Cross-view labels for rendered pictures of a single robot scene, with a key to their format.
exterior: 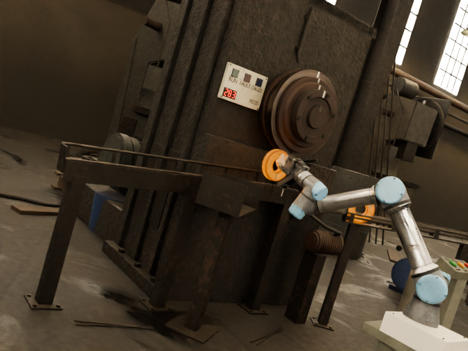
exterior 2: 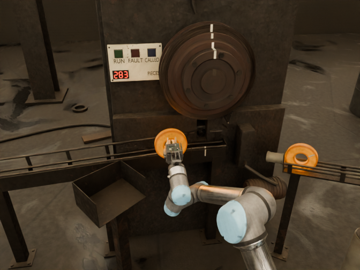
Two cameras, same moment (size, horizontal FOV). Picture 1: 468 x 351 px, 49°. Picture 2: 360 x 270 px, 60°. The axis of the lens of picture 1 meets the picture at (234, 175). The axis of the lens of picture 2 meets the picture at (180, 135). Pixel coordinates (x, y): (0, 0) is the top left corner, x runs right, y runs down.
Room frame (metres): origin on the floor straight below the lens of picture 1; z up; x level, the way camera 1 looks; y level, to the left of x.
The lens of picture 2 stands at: (1.42, -0.83, 1.59)
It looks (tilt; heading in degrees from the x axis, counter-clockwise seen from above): 29 degrees down; 29
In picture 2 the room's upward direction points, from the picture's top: straight up
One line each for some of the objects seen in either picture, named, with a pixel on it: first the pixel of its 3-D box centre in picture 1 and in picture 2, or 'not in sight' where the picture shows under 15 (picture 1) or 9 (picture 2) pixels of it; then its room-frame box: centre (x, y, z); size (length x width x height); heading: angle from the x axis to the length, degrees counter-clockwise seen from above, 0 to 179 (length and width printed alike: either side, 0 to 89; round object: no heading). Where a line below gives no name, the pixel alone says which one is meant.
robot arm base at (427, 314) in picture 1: (423, 309); not in sight; (2.16, -0.95, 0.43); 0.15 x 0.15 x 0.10
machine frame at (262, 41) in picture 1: (242, 141); (190, 88); (3.10, 0.01, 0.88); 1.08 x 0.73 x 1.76; 128
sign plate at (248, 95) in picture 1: (243, 87); (135, 62); (2.64, 0.08, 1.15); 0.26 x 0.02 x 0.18; 128
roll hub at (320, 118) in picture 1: (314, 116); (212, 80); (2.68, -0.31, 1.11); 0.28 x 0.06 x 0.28; 128
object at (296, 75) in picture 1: (301, 113); (207, 73); (2.76, -0.25, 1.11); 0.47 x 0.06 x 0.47; 128
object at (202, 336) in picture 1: (212, 255); (116, 235); (2.26, -0.01, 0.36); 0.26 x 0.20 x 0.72; 163
